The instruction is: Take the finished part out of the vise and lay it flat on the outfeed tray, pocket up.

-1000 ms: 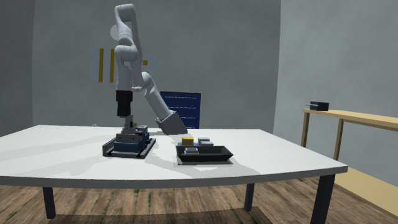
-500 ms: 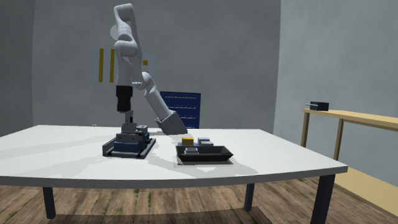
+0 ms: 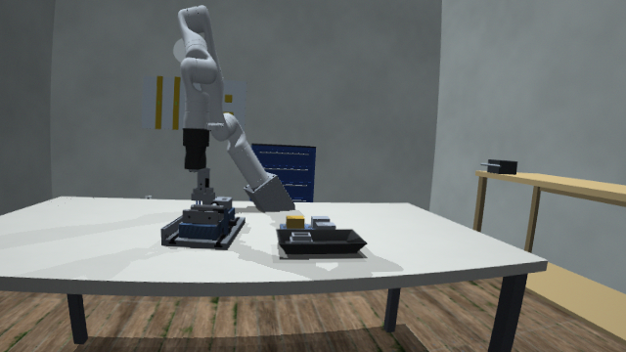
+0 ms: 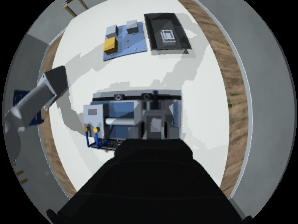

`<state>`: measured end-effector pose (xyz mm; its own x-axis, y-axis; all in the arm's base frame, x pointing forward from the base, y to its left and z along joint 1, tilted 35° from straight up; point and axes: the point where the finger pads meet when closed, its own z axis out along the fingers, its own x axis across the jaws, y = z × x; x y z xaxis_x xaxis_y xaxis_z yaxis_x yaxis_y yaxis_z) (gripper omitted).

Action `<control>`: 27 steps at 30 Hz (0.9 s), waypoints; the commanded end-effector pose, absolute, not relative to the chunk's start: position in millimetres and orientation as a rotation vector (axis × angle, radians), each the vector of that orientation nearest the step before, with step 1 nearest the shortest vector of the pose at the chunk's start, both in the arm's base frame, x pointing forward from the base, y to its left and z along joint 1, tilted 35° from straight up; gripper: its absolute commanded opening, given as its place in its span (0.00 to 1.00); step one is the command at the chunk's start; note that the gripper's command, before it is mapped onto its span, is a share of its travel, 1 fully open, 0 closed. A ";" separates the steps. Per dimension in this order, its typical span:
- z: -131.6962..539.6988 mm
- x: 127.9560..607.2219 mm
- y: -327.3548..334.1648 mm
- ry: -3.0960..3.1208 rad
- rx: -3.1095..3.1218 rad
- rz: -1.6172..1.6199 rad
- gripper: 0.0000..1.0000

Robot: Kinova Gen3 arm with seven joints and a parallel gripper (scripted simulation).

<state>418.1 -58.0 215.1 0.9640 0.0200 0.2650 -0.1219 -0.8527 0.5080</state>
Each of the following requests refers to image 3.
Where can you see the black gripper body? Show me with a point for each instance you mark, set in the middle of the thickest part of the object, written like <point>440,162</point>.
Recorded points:
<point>196,137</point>

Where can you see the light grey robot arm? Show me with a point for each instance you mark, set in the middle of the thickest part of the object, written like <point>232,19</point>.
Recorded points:
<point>193,70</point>

